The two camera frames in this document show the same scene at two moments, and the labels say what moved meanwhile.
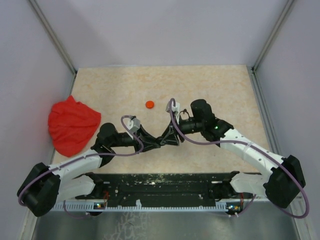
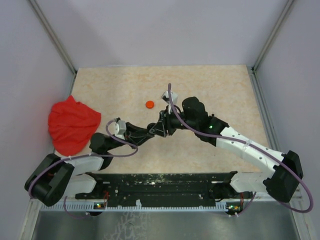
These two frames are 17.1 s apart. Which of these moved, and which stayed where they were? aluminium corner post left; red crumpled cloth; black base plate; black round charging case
Moved: black round charging case
Stayed: black base plate; aluminium corner post left; red crumpled cloth
